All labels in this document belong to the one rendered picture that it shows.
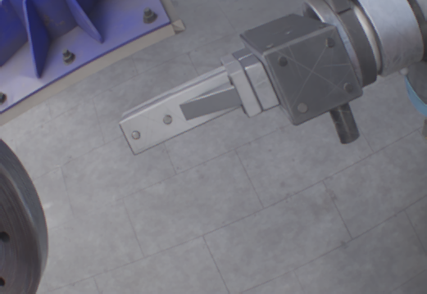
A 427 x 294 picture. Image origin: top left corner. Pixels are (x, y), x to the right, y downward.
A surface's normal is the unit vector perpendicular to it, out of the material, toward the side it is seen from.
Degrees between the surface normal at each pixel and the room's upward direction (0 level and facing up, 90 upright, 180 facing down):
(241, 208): 0
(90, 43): 0
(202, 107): 59
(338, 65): 49
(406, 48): 74
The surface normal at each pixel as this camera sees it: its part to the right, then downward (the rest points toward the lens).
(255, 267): -0.18, -0.51
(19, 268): 0.07, 0.28
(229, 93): -0.39, 0.45
